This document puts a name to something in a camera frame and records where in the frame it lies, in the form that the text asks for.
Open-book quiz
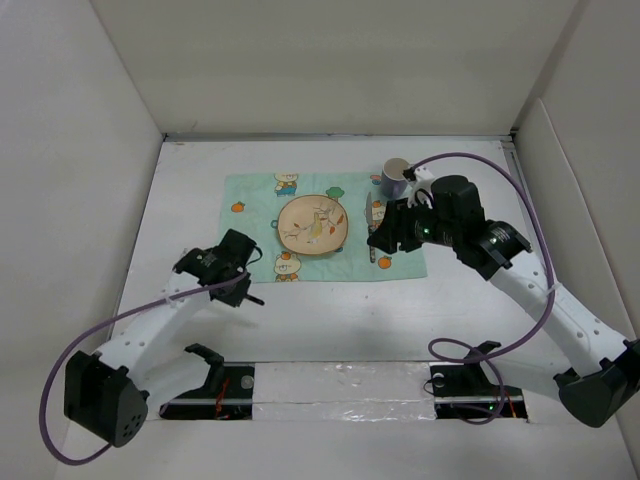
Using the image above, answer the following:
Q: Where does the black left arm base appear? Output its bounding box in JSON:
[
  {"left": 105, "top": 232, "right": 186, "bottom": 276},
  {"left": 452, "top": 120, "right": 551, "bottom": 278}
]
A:
[{"left": 159, "top": 343, "right": 255, "bottom": 421}]

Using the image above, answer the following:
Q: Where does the beige patterned plate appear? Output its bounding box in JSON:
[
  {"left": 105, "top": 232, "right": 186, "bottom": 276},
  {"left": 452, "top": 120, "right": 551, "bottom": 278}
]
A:
[{"left": 277, "top": 195, "right": 349, "bottom": 256}]

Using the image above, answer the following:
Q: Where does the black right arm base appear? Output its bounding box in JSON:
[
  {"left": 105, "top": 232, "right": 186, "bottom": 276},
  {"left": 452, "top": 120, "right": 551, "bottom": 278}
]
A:
[{"left": 422, "top": 362, "right": 528, "bottom": 424}]

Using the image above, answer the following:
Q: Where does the mint green cartoon cloth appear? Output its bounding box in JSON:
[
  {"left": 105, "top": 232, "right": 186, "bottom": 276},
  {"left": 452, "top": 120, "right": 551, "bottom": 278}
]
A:
[{"left": 219, "top": 172, "right": 427, "bottom": 283}]

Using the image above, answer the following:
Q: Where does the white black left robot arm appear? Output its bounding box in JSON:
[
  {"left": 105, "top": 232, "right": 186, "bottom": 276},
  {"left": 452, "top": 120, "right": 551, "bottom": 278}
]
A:
[{"left": 64, "top": 229, "right": 260, "bottom": 448}]

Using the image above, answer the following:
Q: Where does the steak knife black blade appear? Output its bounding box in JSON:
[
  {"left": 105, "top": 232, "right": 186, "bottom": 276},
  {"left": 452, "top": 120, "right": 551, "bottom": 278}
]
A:
[{"left": 365, "top": 192, "right": 376, "bottom": 264}]

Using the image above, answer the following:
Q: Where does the purple ceramic cup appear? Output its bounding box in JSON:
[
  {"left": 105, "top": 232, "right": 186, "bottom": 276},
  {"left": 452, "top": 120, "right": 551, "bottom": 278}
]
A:
[{"left": 380, "top": 158, "right": 409, "bottom": 200}]

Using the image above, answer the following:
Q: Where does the silver fork black handle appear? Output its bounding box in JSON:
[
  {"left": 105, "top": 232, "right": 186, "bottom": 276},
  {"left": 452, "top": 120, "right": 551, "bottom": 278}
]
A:
[{"left": 244, "top": 294, "right": 265, "bottom": 306}]

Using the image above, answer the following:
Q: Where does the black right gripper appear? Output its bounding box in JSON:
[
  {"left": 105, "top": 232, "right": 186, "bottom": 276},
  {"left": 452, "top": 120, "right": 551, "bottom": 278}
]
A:
[{"left": 366, "top": 194, "right": 460, "bottom": 254}]

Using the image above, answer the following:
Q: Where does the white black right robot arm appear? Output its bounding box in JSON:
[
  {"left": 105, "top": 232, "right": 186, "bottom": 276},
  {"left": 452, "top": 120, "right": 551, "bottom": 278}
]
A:
[{"left": 367, "top": 175, "right": 639, "bottom": 428}]

